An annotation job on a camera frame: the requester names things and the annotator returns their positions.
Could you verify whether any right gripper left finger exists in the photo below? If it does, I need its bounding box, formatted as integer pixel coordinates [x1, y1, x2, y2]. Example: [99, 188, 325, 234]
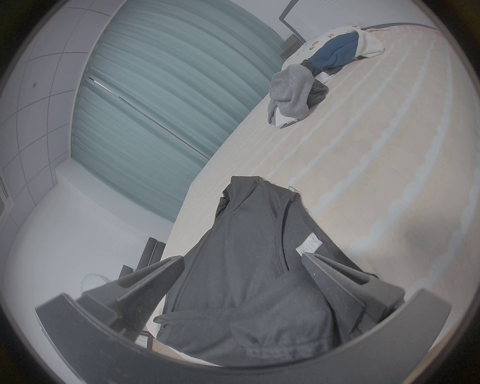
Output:
[77, 255, 185, 338]

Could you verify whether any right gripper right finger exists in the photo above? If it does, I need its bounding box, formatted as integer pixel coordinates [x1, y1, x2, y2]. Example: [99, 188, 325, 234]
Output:
[301, 252, 406, 342]

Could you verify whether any black T-shirt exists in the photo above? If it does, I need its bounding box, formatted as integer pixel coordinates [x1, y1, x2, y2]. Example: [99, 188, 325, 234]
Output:
[153, 175, 379, 366]

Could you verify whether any pile of clothes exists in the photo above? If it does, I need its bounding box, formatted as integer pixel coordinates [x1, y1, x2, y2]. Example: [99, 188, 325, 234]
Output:
[267, 31, 386, 130]

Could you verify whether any blue-green curtain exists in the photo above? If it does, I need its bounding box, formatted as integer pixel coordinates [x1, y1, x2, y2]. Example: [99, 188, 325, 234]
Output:
[70, 77, 209, 224]
[88, 0, 287, 160]

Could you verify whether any ceiling air conditioner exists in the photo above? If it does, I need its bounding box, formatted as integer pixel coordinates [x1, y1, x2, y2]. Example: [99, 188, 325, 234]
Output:
[0, 176, 15, 226]

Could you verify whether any white printed pillow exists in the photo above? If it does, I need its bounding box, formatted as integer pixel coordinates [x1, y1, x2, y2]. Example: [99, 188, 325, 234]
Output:
[281, 23, 362, 70]

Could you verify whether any grey bedside table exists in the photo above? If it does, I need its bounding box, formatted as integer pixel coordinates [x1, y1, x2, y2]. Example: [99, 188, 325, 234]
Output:
[279, 34, 301, 59]

